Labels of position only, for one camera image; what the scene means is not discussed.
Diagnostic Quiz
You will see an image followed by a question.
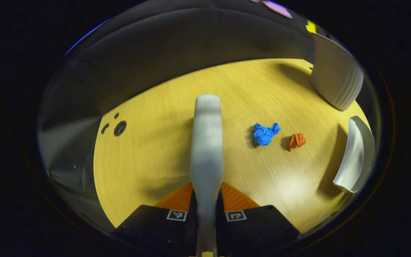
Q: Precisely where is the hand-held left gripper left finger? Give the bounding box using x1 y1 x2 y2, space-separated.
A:
114 183 198 257

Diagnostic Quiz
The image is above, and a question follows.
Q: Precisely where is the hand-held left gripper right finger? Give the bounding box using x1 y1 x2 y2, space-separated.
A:
215 182 301 257

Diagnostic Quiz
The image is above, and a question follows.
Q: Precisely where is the small white broom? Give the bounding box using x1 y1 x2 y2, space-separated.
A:
190 94 225 257

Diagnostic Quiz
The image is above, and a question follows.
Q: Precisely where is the blue paper trash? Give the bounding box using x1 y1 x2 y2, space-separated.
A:
252 122 281 147

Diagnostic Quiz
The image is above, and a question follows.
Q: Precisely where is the orange paper trash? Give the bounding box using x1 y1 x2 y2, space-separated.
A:
288 133 307 152

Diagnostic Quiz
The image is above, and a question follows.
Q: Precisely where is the white plastic dustpan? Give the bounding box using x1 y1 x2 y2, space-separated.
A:
333 115 375 193

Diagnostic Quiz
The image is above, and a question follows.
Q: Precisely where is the wooden desktop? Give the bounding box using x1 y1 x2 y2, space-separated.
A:
93 58 372 233

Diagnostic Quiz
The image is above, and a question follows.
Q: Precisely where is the black backdrop cloth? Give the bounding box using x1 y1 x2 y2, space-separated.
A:
38 0 366 229

